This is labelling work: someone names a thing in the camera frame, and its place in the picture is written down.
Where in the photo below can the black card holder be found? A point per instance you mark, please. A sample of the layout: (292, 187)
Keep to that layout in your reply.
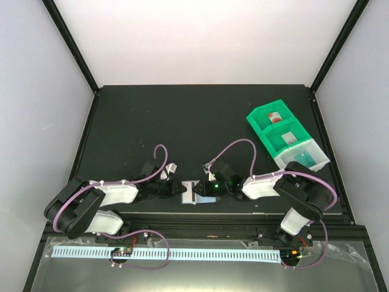
(207, 199)

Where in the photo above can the left controller board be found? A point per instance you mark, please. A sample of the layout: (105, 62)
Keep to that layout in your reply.
(122, 252)

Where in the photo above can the white card black stripe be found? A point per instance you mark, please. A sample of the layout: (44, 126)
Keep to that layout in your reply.
(189, 196)

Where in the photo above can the teal credit card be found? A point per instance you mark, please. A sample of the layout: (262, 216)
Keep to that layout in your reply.
(296, 156)

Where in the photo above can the white slotted cable duct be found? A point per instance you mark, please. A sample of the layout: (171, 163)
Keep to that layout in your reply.
(191, 254)

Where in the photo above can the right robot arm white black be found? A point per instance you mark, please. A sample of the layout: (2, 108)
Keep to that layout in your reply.
(307, 196)

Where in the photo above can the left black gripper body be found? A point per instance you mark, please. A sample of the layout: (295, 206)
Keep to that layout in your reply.
(165, 191)

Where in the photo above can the green bin far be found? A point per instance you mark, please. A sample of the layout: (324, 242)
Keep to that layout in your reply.
(263, 117)

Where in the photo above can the teal card in bin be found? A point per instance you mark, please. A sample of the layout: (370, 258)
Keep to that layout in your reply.
(306, 160)

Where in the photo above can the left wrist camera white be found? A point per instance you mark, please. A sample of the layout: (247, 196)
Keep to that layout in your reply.
(168, 170)

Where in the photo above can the green bin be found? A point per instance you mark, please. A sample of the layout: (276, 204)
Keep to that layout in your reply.
(273, 141)
(263, 117)

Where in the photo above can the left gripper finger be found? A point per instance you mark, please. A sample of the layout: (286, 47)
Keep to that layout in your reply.
(181, 190)
(182, 184)

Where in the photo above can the right frame post black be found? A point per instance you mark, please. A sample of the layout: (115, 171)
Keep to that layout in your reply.
(347, 28)

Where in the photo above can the black aluminium rail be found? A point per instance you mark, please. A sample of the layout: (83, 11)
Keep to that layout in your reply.
(221, 226)

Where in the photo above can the right controller board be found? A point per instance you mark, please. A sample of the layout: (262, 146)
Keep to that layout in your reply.
(294, 254)

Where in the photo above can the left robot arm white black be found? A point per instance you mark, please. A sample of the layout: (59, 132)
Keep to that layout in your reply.
(76, 209)

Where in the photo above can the left frame post black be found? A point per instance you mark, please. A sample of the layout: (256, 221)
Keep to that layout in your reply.
(71, 44)

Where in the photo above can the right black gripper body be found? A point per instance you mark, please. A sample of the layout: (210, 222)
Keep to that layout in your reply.
(217, 190)

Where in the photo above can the frame post black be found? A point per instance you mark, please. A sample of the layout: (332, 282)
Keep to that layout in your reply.
(71, 44)
(347, 28)

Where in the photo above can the controller board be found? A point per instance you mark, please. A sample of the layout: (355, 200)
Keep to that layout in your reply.
(294, 254)
(122, 252)

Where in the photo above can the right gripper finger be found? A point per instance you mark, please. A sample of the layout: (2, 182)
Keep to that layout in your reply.
(201, 184)
(202, 191)

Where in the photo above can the green bin middle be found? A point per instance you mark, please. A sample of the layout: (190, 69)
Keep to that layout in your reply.
(273, 141)

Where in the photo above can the grey card in bin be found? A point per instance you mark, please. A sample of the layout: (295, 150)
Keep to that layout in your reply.
(289, 138)

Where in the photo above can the white translucent bin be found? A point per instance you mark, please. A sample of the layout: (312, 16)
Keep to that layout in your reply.
(310, 145)

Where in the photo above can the red white card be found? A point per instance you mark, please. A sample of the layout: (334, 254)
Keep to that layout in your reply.
(274, 117)

